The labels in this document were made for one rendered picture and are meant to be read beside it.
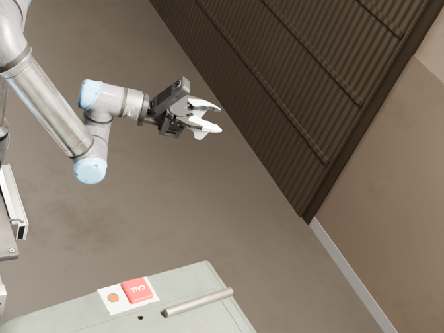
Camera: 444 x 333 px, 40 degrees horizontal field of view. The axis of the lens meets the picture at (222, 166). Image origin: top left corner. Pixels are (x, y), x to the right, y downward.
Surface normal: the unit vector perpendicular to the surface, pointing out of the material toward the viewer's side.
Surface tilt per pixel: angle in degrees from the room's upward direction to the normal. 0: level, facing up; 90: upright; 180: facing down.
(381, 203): 90
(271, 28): 90
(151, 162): 0
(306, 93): 90
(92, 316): 0
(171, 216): 0
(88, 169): 90
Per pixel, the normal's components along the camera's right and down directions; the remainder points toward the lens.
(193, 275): 0.33, -0.74
